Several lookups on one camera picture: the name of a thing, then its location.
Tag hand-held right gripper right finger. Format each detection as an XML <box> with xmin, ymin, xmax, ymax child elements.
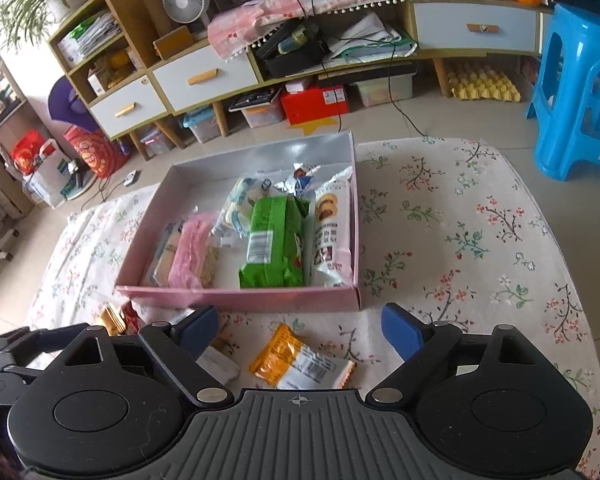
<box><xmin>365</xmin><ymin>302</ymin><xmax>546</xmax><ymax>406</ymax></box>

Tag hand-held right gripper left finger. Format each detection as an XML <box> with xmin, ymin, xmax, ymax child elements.
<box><xmin>55</xmin><ymin>305</ymin><xmax>236</xmax><ymax>408</ymax></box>

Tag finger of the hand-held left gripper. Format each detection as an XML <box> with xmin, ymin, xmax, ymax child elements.
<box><xmin>0</xmin><ymin>325</ymin><xmax>85</xmax><ymax>376</ymax></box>

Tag small white barcode packet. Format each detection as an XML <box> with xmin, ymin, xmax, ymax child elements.
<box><xmin>197</xmin><ymin>342</ymin><xmax>241</xmax><ymax>386</ymax></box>

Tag pink cardboard box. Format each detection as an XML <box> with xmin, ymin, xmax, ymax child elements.
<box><xmin>115</xmin><ymin>130</ymin><xmax>363</xmax><ymax>311</ymax></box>

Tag red snack packet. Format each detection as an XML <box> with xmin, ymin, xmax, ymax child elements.
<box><xmin>121</xmin><ymin>302</ymin><xmax>146</xmax><ymax>333</ymax></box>

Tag pink snack packet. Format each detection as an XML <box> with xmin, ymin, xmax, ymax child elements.
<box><xmin>169</xmin><ymin>210</ymin><xmax>221</xmax><ymax>290</ymax></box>

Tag clear white bread packet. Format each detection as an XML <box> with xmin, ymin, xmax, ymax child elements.
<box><xmin>210</xmin><ymin>176</ymin><xmax>271</xmax><ymax>248</ymax></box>
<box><xmin>140</xmin><ymin>220</ymin><xmax>186</xmax><ymax>287</ymax></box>

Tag orange white barcode packet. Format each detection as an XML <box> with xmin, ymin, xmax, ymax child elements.
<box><xmin>248</xmin><ymin>323</ymin><xmax>356</xmax><ymax>391</ymax></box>

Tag gold snack packet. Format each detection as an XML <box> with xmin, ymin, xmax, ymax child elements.
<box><xmin>97</xmin><ymin>305</ymin><xmax>128</xmax><ymax>337</ymax></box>

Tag green snack packet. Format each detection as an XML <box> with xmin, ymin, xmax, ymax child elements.
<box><xmin>238</xmin><ymin>195</ymin><xmax>312</xmax><ymax>289</ymax></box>

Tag white cookie packet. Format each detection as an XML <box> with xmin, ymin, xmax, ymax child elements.
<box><xmin>304</xmin><ymin>167</ymin><xmax>356</xmax><ymax>288</ymax></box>

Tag silver black snack packet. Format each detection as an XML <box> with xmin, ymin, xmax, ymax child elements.
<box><xmin>260</xmin><ymin>175</ymin><xmax>301</xmax><ymax>201</ymax></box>

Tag white blue snack packet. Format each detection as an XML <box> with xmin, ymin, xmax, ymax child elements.
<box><xmin>292</xmin><ymin>160</ymin><xmax>323</xmax><ymax>196</ymax></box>

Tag floral tablecloth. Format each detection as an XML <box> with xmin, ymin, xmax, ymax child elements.
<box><xmin>25</xmin><ymin>135</ymin><xmax>600</xmax><ymax>480</ymax></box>

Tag white shopping bag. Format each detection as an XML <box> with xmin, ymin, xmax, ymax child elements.
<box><xmin>22</xmin><ymin>140</ymin><xmax>76</xmax><ymax>208</ymax></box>

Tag clear storage box pink contents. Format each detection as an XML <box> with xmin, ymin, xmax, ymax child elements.
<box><xmin>140</xmin><ymin>125</ymin><xmax>176</xmax><ymax>157</ymax></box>

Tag red gift bag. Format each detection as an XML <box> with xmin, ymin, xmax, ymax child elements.
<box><xmin>11</xmin><ymin>130</ymin><xmax>46</xmax><ymax>176</ymax></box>

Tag clear storage box blue lid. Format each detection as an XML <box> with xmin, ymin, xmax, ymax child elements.
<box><xmin>182</xmin><ymin>107</ymin><xmax>223</xmax><ymax>145</ymax></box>

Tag red round bag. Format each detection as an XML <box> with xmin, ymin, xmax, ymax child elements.
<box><xmin>64</xmin><ymin>127</ymin><xmax>131</xmax><ymax>178</ymax></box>

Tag white drawer with keyhole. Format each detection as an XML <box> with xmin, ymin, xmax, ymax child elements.
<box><xmin>87</xmin><ymin>79</ymin><xmax>168</xmax><ymax>141</ymax></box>

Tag clear storage box black lid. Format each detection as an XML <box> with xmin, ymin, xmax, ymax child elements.
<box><xmin>230</xmin><ymin>90</ymin><xmax>286</xmax><ymax>128</ymax></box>

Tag wide white drawer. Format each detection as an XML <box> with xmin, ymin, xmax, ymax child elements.
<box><xmin>152</xmin><ymin>44</ymin><xmax>261</xmax><ymax>113</ymax></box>

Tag clear storage box white lid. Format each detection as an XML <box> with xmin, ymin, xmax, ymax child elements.
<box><xmin>355</xmin><ymin>72</ymin><xmax>413</xmax><ymax>108</ymax></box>

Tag red shoe box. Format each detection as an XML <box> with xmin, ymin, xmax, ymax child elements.
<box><xmin>280</xmin><ymin>82</ymin><xmax>351</xmax><ymax>127</ymax></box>

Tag purple round object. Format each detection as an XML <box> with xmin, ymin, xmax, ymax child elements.
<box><xmin>47</xmin><ymin>76</ymin><xmax>98</xmax><ymax>131</ymax></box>

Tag yellow egg tray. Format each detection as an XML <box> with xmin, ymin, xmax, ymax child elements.
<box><xmin>447</xmin><ymin>62</ymin><xmax>523</xmax><ymax>103</ymax></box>

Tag blue plastic stool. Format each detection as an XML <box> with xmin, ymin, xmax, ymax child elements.
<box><xmin>525</xmin><ymin>2</ymin><xmax>600</xmax><ymax>201</ymax></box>

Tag black open box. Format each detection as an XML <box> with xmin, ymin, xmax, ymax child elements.
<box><xmin>255</xmin><ymin>20</ymin><xmax>331</xmax><ymax>80</ymax></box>

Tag brown cardboard box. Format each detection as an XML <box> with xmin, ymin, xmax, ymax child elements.
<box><xmin>152</xmin><ymin>25</ymin><xmax>196</xmax><ymax>61</ymax></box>

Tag white drawer under pink cloth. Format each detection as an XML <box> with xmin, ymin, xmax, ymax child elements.
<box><xmin>412</xmin><ymin>0</ymin><xmax>541</xmax><ymax>56</ymax></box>

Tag wooden cabinet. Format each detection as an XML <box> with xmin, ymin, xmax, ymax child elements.
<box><xmin>47</xmin><ymin>0</ymin><xmax>556</xmax><ymax>146</ymax></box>

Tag stack of papers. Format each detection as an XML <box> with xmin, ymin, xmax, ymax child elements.
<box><xmin>57</xmin><ymin>10</ymin><xmax>123</xmax><ymax>61</ymax></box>

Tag white desk fan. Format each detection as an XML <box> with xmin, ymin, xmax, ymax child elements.
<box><xmin>162</xmin><ymin>0</ymin><xmax>211</xmax><ymax>36</ymax></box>

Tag black power cable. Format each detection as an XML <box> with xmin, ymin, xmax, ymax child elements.
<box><xmin>387</xmin><ymin>45</ymin><xmax>426</xmax><ymax>138</ymax></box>

